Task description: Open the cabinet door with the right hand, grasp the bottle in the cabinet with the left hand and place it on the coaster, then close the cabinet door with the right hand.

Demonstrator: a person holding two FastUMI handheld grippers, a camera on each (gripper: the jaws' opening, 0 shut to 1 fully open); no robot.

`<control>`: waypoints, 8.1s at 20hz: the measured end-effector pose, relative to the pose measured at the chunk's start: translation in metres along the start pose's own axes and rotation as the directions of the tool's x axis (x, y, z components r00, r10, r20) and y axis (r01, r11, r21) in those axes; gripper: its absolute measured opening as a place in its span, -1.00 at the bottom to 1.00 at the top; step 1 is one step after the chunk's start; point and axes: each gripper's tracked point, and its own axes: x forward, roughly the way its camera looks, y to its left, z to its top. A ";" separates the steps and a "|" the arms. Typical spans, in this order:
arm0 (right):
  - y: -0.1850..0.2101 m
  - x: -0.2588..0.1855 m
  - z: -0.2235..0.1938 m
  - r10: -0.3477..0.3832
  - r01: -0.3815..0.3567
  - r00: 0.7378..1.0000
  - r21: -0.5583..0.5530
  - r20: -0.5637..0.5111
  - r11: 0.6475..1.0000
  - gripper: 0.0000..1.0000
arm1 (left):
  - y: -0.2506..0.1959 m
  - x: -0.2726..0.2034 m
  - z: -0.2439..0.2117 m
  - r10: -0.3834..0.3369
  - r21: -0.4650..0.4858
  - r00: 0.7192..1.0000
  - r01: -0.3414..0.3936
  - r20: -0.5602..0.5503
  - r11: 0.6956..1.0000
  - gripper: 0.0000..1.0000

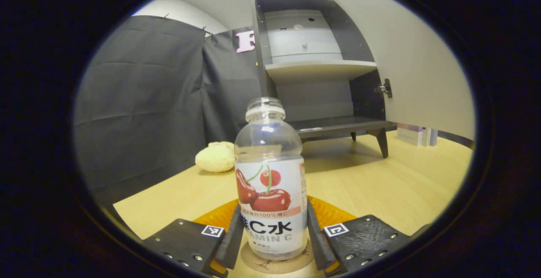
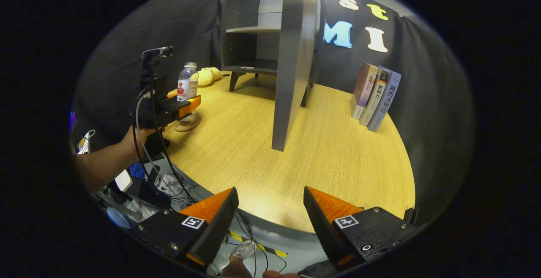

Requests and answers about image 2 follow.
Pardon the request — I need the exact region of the blue-grey book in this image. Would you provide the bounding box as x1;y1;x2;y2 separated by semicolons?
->
366;66;402;133

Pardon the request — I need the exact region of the white box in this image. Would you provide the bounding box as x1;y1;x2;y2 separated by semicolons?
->
113;168;134;193

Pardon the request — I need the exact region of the black backdrop cloth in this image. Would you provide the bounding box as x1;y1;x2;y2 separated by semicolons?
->
395;14;475;223
315;0;404;97
72;0;227;152

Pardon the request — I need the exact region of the white cable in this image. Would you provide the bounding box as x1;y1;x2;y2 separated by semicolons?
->
134;91;149;162

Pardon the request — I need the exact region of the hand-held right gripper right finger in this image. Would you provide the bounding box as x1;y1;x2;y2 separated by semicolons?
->
303;186;419;272

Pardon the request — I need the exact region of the person's dark printed shirt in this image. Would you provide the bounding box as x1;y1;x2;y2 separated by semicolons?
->
69;107;100;156

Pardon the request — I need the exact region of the person's leg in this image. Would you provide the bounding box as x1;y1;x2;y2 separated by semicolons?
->
221;253;254;278

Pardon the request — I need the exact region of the person's grey mesh shoe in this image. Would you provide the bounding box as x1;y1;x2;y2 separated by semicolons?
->
230;241;257;260

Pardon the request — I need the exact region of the clear plastic bottle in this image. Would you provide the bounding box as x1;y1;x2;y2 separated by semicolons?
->
176;62;200;127

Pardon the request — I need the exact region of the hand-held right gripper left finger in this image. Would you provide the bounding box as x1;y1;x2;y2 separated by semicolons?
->
134;187;240;270

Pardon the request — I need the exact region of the grey cabinet shelf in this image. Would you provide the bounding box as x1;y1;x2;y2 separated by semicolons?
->
225;25;283;35

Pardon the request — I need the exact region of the grey cabinet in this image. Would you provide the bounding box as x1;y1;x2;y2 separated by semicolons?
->
220;0;322;108

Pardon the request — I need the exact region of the yellow black hazard tape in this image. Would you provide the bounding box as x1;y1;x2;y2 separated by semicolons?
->
227;229;289;258

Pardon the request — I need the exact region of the grey cabinet door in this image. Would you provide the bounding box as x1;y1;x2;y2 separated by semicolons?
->
271;0;319;152

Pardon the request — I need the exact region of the yellow plush toy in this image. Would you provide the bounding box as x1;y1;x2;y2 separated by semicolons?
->
196;67;223;87

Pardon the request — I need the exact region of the black box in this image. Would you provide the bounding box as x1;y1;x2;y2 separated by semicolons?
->
134;176;172;210

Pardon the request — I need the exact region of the round wooden coaster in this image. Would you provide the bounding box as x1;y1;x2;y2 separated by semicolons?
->
173;114;202;133

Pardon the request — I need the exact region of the clear plastic bag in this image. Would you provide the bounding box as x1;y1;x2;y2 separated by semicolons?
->
157;173;185;197

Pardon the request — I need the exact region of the blue cloth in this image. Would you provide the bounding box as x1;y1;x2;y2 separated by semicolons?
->
128;162;147;180

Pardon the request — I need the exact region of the black cable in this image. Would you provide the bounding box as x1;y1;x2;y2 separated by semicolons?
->
149;96;193;202

